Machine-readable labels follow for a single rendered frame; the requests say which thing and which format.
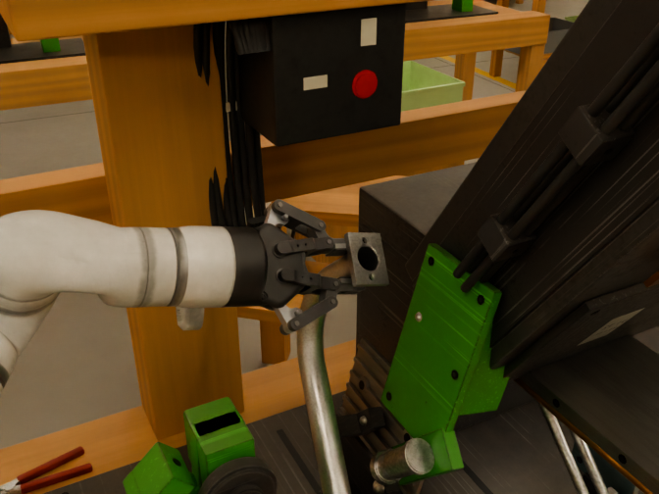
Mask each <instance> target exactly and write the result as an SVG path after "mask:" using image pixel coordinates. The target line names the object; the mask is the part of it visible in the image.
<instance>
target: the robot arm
mask: <svg viewBox="0 0 659 494"><path fill-rule="evenodd" d="M264 215H265V217H266V219H265V222H264V223H263V224H261V225H260V226H258V227H244V226H207V225H188V226H179V227H136V226H134V227H118V226H114V225H111V224H108V223H104V222H100V221H96V220H91V219H87V218H82V217H78V216H74V215H70V214H65V213H60V212H55V211H46V210H27V211H19V212H14V213H10V214H7V215H4V216H2V217H0V394H1V392H2V390H3V388H4V387H5V385H6V383H7V381H8V379H9V377H10V375H11V373H12V371H13V368H14V366H15V364H16V361H17V358H18V356H19V355H20V353H21V352H22V351H23V349H24V348H25V346H26V345H27V343H28V342H29V340H30V339H31V337H32V336H33V334H34V333H35V332H36V331H37V329H38V328H39V326H40V325H41V323H42V322H43V320H44V319H45V317H46V316H47V314H48V312H49V311H50V309H51V308H52V306H53V304H54V303H55V301H56V299H57V297H58V295H59V294H60V292H80V293H92V294H97V295H98V296H99V298H100V299H101V300H102V301H103V302H104V303H105V304H107V305H110V306H113V307H122V308H136V307H164V306H167V307H176V309H177V325H178V326H179V327H180V328H181V329H182V330H198V329H200V328H201V327H202V325H203V320H204V309H205V308H223V307H252V306H260V307H263V308H265V309H267V310H269V311H275V312H276V314H277V316H278V318H279V320H280V322H281V325H280V327H279V331H280V333H281V334H283V335H288V334H290V333H292V332H294V331H296V330H299V329H300V328H302V327H304V326H305V325H307V324H308V323H310V322H312V321H314V320H316V319H317V318H319V317H320V316H322V315H324V314H325V313H327V312H329V311H330V310H332V309H334V308H335V307H336V306H337V304H338V301H337V299H336V296H337V294H357V293H359V292H361V291H363V290H365V289H366V286H362V287H353V285H352V279H351V276H341V277H339V278H333V277H326V276H321V275H320V274H318V273H312V272H308V270H307V268H306V265H305V259H306V257H311V256H317V255H321V254H325V255H326V257H329V256H344V255H346V254H347V250H346V244H345V238H331V237H329V236H328V234H327V233H326V231H325V229H326V224H325V222H324V221H322V220H320V219H318V218H316V217H314V216H312V215H310V214H308V213H306V212H304V211H302V210H300V209H298V208H296V207H294V206H292V205H290V204H288V203H286V202H284V201H282V200H280V199H277V200H276V201H275V202H274V203H272V204H271V205H270V206H269V207H268V208H266V209H265V211H264ZM283 226H285V227H287V228H289V229H291V230H293V231H295V232H297V233H300V234H302V235H304V236H306V237H308V238H304V239H297V240H294V239H293V238H292V237H290V236H289V235H287V234H286V233H285V232H283V231H282V230H280V229H279V227H283ZM297 294H301V295H306V294H313V295H320V297H319V302H318V303H317V304H315V305H313V306H312V307H310V308H308V309H307V310H305V311H303V312H302V310H300V309H299V308H292V309H291V308H288V307H287V306H286V304H287V303H288V302H289V301H290V300H291V299H292V298H293V297H294V296H295V295H297Z"/></svg>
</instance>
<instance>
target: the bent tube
mask: <svg viewBox="0 0 659 494"><path fill-rule="evenodd" d="M344 238H345V244H346V250H347V254H346V255H344V256H343V257H341V258H339V259H338V260H336V261H334V262H333V263H331V264H329V265H328V266H326V267H324V268H323V269H322V270H321V271H319V272H318V274H320V275H321V276H326V277H333V278H339V277H341V276H351V279H352V285H353V287H362V286H387V285H389V280H388V275H387V269H386V264H385V258H384V253H383V248H382V243H381V237H380V233H369V232H347V233H345V234H344ZM363 240H364V241H365V243H364V242H363ZM369 277H371V279H369ZM319 297H320V295H313V294H306V295H304V298H303V301H302V304H301V308H300V310H302V312H303V311H305V310H307V309H308V308H310V307H312V306H313V305H315V304H317V303H318V302H319ZM326 314H327V313H325V314H324V315H322V316H320V317H319V318H317V319H316V320H314V321H312V322H310V323H308V324H307V325H305V326H304V327H302V328H300V329H299V330H297V357H298V364H299V369H300V374H301V380H302V385H303V390H304V396H305V401H306V407H307V412H308V417H309V423H310V427H311V432H312V438H313V443H314V448H315V454H316V459H317V464H318V470H319V475H320V481H321V485H322V490H323V494H351V489H350V484H349V479H348V474H347V469H346V464H345V460H344V455H343V450H342V445H341V440H340V435H339V430H338V425H337V420H336V415H335V410H334V405H333V400H332V396H331V391H330V382H329V377H328V372H327V367H326V362H325V355H324V342H323V337H324V324H325V318H326Z"/></svg>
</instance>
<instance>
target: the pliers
mask: <svg viewBox="0 0 659 494"><path fill-rule="evenodd" d="M83 454H84V449H83V448H82V447H81V446H79V447H77V448H75V449H73V450H72V451H69V452H67V453H65V454H63V455H61V456H59V457H57V458H55V459H53V460H51V461H49V462H47V463H45V464H43V465H40V466H38V467H36V468H34V469H31V470H29V471H27V472H25V473H23V474H21V475H19V476H18V477H17V478H15V479H14V480H12V481H11V482H8V483H6V484H4V485H1V486H0V494H22V493H23V494H25V493H27V492H31V491H34V490H37V489H40V488H43V487H46V486H49V485H52V484H55V483H58V482H62V481H65V480H68V479H71V478H74V477H77V476H80V475H83V474H86V473H90V472H92V464H91V463H88V464H85V465H82V466H78V467H75V468H72V469H67V470H64V471H61V472H57V473H54V474H51V475H48V476H45V477H42V478H38V479H36V480H33V479H35V478H37V477H39V476H41V475H42V474H44V473H46V472H48V471H50V470H52V469H55V468H57V467H59V466H61V465H63V464H65V463H67V462H69V461H71V460H73V459H75V458H78V457H80V456H82V455H83ZM31 480H32V481H31Z"/></svg>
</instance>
